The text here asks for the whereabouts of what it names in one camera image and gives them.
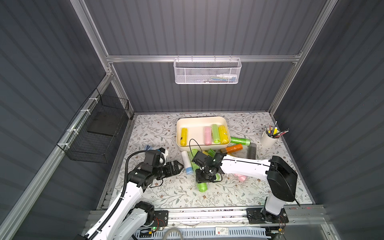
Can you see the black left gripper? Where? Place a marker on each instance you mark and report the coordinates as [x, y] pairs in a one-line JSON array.
[[172, 169]]

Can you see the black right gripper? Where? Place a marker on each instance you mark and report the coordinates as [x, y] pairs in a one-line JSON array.
[[205, 175]]

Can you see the white blue trash bag roll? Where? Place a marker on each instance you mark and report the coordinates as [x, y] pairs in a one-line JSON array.
[[187, 163]]

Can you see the yellow trash bag roll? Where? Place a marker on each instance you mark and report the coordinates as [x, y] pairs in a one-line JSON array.
[[184, 137], [224, 139]]

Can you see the pink trash bag roll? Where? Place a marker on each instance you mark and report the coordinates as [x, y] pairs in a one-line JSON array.
[[241, 178], [208, 136]]

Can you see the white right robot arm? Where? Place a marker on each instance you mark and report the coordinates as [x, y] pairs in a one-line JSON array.
[[282, 179]]

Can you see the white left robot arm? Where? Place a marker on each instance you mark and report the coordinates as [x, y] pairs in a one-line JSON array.
[[128, 213]]

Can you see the green labelled trash bag roll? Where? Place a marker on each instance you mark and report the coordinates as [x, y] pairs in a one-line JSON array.
[[211, 152]]

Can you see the orange trash bag roll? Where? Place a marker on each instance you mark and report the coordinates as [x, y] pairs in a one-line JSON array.
[[232, 149]]

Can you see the cream storage box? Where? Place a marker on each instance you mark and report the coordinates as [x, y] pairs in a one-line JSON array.
[[195, 128]]

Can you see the grey trash bag roll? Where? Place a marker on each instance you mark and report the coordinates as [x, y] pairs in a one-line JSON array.
[[252, 151]]

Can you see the white pen cup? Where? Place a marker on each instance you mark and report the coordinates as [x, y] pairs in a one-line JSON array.
[[271, 135]]

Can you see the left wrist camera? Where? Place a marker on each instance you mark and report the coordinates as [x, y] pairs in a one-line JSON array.
[[163, 155]]

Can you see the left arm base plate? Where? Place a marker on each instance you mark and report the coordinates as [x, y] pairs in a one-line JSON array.
[[158, 219]]

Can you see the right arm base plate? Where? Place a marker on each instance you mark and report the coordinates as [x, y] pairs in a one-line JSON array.
[[261, 216]]

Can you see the black wire side basket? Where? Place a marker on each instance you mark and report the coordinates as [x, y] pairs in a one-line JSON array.
[[97, 135]]

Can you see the white wire wall basket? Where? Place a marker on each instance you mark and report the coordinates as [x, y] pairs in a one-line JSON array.
[[210, 71]]

